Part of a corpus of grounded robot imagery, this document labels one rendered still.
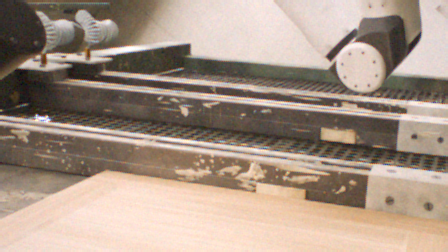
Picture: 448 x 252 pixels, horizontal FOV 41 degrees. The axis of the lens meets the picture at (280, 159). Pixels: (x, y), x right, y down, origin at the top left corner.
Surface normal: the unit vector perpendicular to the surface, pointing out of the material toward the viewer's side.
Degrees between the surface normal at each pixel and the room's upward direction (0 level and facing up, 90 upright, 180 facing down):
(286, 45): 90
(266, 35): 90
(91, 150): 90
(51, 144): 90
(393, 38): 120
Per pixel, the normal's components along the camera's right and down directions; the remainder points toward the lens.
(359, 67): -0.47, 0.47
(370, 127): -0.29, 0.25
